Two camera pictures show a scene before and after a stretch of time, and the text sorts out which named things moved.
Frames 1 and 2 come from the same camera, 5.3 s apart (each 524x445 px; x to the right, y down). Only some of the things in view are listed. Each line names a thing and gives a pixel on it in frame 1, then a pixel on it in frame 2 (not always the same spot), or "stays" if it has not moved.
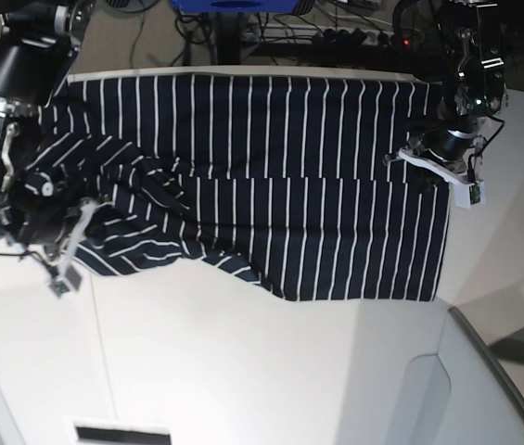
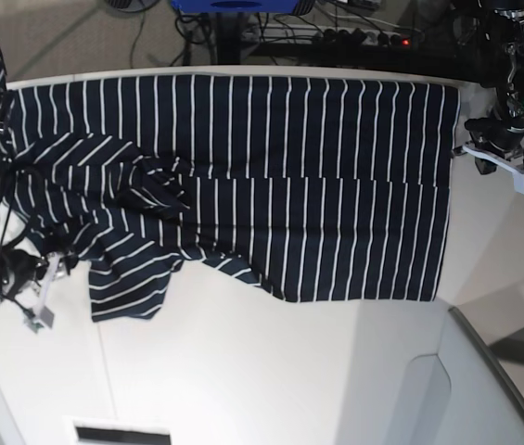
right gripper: x=445 y=151 → x=505 y=140
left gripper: x=54 y=223 → x=27 y=279
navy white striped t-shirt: x=293 y=179 stays
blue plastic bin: x=234 y=6 stays
